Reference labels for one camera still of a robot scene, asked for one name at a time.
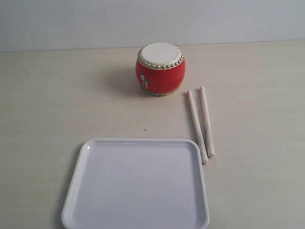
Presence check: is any wooden drumstick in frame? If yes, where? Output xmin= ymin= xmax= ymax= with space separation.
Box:
xmin=200 ymin=86 xmax=215 ymax=157
xmin=187 ymin=90 xmax=209 ymax=165

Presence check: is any white plastic tray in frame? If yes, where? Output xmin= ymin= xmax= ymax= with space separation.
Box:
xmin=61 ymin=138 xmax=209 ymax=229

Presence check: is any small red drum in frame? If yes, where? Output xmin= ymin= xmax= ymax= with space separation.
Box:
xmin=135 ymin=42 xmax=186 ymax=96

